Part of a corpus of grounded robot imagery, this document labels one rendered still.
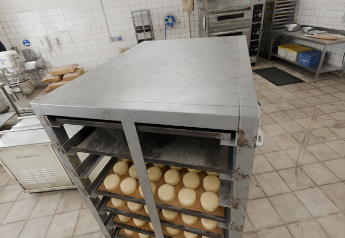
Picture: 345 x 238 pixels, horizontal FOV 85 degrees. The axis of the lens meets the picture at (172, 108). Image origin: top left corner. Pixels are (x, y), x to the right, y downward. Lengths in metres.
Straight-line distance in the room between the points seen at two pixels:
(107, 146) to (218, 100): 0.32
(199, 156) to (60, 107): 0.32
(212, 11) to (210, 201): 5.01
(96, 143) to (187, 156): 0.25
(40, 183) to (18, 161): 0.40
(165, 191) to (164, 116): 0.31
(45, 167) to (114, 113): 2.35
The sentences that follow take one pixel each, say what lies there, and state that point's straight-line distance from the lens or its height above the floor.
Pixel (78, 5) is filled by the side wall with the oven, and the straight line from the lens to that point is 6.28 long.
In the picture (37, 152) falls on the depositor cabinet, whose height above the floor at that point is 0.71.
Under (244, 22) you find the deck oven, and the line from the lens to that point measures 5.61.
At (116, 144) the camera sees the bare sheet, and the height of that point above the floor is 1.67.
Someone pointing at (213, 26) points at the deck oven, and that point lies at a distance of 5.30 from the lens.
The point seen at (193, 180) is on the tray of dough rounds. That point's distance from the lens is 0.61.
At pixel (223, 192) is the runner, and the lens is 0.50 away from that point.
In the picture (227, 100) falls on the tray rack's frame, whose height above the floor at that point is 1.82.
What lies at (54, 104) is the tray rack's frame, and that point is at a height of 1.82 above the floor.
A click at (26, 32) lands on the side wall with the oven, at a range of 6.90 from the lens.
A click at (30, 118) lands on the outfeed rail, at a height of 0.87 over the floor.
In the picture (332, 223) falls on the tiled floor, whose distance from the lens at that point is 2.57.
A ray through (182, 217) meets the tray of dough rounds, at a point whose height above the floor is 1.42.
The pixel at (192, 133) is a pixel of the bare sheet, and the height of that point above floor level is 1.77.
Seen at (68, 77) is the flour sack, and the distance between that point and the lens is 5.76.
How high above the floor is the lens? 1.99
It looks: 30 degrees down
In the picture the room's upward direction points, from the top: 7 degrees counter-clockwise
